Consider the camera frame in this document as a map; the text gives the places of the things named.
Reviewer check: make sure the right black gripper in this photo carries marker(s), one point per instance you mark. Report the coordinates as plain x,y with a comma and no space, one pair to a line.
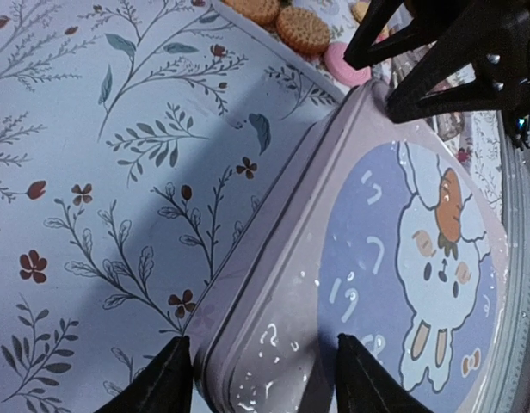
514,56

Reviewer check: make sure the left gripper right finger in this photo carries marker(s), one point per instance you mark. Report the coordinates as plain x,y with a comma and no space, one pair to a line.
363,385

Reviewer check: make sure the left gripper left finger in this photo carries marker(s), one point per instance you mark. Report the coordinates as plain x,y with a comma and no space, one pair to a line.
164,386

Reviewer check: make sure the metal divided cookie tin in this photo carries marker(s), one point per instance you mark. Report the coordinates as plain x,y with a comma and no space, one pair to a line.
230,279

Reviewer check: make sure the metal tin lid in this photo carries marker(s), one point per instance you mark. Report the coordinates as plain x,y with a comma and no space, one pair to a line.
372,230

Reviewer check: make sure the floral tablecloth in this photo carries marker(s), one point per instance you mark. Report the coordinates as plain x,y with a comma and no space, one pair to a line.
136,139

